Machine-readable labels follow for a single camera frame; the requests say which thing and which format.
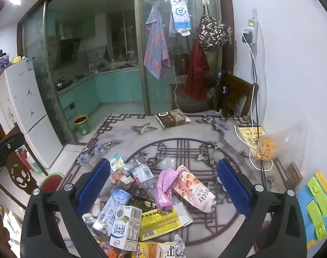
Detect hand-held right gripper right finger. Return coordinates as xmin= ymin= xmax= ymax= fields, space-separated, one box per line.
xmin=180 ymin=158 xmax=307 ymax=258

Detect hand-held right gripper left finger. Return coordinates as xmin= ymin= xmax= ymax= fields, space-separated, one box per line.
xmin=20 ymin=158 xmax=111 ymax=258

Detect colourful wrapper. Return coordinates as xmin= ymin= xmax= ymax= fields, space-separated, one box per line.
xmin=110 ymin=170 xmax=134 ymax=189

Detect blue white milk carton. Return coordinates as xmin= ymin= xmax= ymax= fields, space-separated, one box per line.
xmin=93 ymin=188 xmax=132 ymax=234

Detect small white blue wrapper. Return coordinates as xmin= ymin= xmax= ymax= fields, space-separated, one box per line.
xmin=110 ymin=153 xmax=127 ymax=171

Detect pink strawberry snack packet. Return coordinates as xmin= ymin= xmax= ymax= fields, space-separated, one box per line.
xmin=171 ymin=165 xmax=217 ymax=214

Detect silver wrapper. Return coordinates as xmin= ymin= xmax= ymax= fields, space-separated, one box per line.
xmin=82 ymin=212 xmax=110 ymax=237

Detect clear plastic bottle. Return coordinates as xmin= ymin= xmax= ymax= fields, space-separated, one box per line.
xmin=127 ymin=157 xmax=164 ymax=197

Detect white green milk carton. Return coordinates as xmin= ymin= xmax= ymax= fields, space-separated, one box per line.
xmin=110 ymin=206 xmax=143 ymax=252

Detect pink plastic bag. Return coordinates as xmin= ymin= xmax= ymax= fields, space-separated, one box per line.
xmin=155 ymin=168 xmax=178 ymax=213

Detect orange snack wrapper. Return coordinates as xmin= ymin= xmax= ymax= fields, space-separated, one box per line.
xmin=99 ymin=242 xmax=118 ymax=258

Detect yellow cardboard box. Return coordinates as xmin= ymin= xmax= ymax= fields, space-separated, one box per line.
xmin=139 ymin=203 xmax=193 ymax=242

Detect grey wrapper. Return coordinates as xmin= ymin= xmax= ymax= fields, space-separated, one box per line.
xmin=169 ymin=234 xmax=187 ymax=258

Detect yellow iced tea carton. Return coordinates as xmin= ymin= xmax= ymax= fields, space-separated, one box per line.
xmin=136 ymin=242 xmax=177 ymax=258

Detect red fire extinguisher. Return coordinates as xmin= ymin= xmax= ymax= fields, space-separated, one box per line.
xmin=17 ymin=148 xmax=32 ymax=171

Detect carved wooden chair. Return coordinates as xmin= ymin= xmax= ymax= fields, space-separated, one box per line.
xmin=6 ymin=150 xmax=41 ymax=195

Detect red stool with green rim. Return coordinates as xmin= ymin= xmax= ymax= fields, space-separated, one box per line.
xmin=39 ymin=172 xmax=65 ymax=194

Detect clear bag of orange snacks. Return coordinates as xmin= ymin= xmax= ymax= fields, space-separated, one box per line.
xmin=253 ymin=124 xmax=309 ymax=163

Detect white refrigerator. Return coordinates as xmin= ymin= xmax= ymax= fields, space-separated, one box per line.
xmin=0 ymin=58 xmax=64 ymax=168

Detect yellow paper sheet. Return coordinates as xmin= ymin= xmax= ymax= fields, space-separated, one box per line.
xmin=237 ymin=126 xmax=267 ymax=147

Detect green waste bin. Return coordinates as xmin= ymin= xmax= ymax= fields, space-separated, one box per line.
xmin=73 ymin=115 xmax=90 ymax=136

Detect blue yellow green toy mat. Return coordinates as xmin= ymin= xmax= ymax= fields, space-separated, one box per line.
xmin=296 ymin=170 xmax=327 ymax=249

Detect brown snack packet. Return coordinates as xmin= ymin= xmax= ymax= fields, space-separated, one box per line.
xmin=155 ymin=109 xmax=191 ymax=128

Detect teal kitchen base cabinets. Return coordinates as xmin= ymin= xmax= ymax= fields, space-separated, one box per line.
xmin=58 ymin=68 xmax=144 ymax=121

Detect sliding glass door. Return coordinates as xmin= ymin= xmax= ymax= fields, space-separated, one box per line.
xmin=134 ymin=0 xmax=226 ymax=115

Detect red garment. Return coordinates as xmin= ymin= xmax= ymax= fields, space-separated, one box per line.
xmin=183 ymin=40 xmax=211 ymax=100

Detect black range hood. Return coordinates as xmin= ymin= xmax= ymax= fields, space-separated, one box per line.
xmin=56 ymin=38 xmax=82 ymax=64

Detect brown handbag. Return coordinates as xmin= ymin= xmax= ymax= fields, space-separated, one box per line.
xmin=174 ymin=53 xmax=191 ymax=76

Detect plaid towel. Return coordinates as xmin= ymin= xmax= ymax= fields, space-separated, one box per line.
xmin=144 ymin=4 xmax=170 ymax=80

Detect black charger plug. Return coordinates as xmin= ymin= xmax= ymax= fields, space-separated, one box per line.
xmin=242 ymin=28 xmax=253 ymax=44

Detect dark lettered bag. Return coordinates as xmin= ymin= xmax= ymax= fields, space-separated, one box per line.
xmin=197 ymin=15 xmax=232 ymax=52

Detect blue white hanging packet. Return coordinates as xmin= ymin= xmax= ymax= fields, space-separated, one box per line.
xmin=169 ymin=0 xmax=192 ymax=37

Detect white charging cable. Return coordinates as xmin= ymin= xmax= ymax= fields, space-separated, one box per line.
xmin=234 ymin=28 xmax=274 ymax=172

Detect black cable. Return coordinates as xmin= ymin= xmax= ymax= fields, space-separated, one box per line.
xmin=250 ymin=41 xmax=267 ymax=194

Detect thin white cord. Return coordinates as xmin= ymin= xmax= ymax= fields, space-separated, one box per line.
xmin=173 ymin=64 xmax=181 ymax=111

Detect silver vent duct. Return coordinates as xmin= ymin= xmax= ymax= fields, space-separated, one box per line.
xmin=57 ymin=22 xmax=72 ymax=40

